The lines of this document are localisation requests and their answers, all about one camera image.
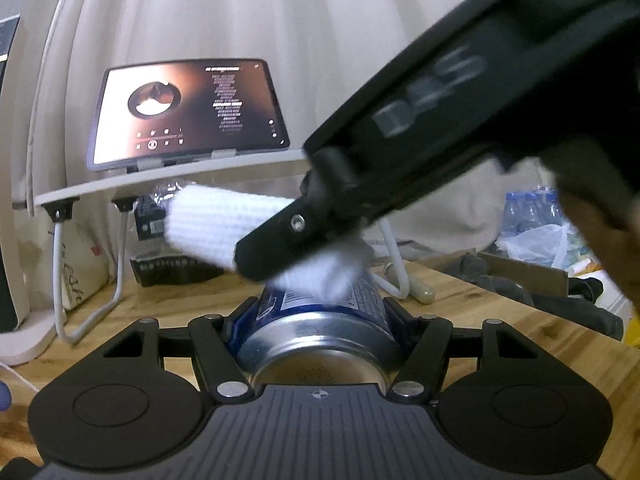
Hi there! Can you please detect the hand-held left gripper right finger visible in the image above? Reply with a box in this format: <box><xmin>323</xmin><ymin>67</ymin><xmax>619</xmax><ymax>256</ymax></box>
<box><xmin>385</xmin><ymin>299</ymin><xmax>507</xmax><ymax>403</ymax></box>

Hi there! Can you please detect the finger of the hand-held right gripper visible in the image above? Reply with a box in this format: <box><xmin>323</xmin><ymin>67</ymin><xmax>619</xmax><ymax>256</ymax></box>
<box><xmin>235</xmin><ymin>167</ymin><xmax>381</xmax><ymax>281</ymax></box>

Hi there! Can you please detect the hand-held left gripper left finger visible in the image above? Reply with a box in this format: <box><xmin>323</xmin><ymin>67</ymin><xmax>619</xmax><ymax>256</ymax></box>
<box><xmin>102</xmin><ymin>297</ymin><xmax>257</xmax><ymax>403</ymax></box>

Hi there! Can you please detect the white cleaning cloth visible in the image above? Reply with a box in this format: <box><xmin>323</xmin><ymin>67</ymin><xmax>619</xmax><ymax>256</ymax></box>
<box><xmin>165</xmin><ymin>185</ymin><xmax>371</xmax><ymax>306</ymax></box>

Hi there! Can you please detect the blue drink can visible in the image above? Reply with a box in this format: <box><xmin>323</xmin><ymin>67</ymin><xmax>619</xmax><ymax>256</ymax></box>
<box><xmin>235</xmin><ymin>265</ymin><xmax>406</xmax><ymax>396</ymax></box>

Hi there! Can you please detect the person's right hand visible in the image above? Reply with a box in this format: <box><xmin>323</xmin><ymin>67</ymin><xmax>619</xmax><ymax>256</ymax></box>
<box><xmin>562</xmin><ymin>192</ymin><xmax>640</xmax><ymax>321</ymax></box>

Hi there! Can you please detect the flat black box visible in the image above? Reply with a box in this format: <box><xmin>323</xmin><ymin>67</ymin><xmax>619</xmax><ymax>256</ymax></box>
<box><xmin>131</xmin><ymin>255</ymin><xmax>223</xmax><ymax>288</ymax></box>

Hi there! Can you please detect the cardboard box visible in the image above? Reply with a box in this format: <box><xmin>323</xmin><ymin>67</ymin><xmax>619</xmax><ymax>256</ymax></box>
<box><xmin>430</xmin><ymin>250</ymin><xmax>571</xmax><ymax>301</ymax></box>

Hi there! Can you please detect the small black box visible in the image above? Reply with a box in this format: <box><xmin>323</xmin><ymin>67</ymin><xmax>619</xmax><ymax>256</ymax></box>
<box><xmin>134</xmin><ymin>195</ymin><xmax>173</xmax><ymax>241</ymax></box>

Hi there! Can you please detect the dark clothing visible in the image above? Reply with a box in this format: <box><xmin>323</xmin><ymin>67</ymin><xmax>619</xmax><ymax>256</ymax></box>
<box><xmin>440</xmin><ymin>252</ymin><xmax>626</xmax><ymax>341</ymax></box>

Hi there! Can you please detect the pack of water bottles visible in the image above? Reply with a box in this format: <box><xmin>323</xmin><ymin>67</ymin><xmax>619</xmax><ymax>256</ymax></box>
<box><xmin>500</xmin><ymin>187</ymin><xmax>568</xmax><ymax>241</ymax></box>

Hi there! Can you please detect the white folding lap table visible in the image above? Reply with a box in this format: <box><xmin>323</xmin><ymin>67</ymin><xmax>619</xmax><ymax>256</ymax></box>
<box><xmin>32</xmin><ymin>147</ymin><xmax>435</xmax><ymax>343</ymax></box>

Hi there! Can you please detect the beige tote bag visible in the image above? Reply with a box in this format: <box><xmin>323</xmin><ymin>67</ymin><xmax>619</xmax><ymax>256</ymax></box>
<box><xmin>47</xmin><ymin>220</ymin><xmax>113</xmax><ymax>311</ymax></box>

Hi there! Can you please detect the white plastic bag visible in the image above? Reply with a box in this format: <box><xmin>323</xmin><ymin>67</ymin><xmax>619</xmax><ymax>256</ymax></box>
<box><xmin>495</xmin><ymin>222</ymin><xmax>586</xmax><ymax>268</ymax></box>

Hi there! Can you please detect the tablet with lit screen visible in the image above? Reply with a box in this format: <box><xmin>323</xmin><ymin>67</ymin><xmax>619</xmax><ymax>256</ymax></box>
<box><xmin>87</xmin><ymin>59</ymin><xmax>291</xmax><ymax>172</ymax></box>

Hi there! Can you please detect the white curtain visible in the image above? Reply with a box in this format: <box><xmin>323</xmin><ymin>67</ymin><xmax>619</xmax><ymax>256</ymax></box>
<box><xmin>10</xmin><ymin>0</ymin><xmax>566</xmax><ymax>271</ymax></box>

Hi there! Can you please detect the white pipe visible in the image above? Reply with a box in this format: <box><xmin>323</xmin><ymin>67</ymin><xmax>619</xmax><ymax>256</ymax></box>
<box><xmin>25</xmin><ymin>0</ymin><xmax>83</xmax><ymax>216</ymax></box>

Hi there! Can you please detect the white cable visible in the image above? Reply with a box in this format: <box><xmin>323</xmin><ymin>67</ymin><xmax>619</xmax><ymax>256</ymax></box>
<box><xmin>0</xmin><ymin>362</ymin><xmax>41</xmax><ymax>393</ymax></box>

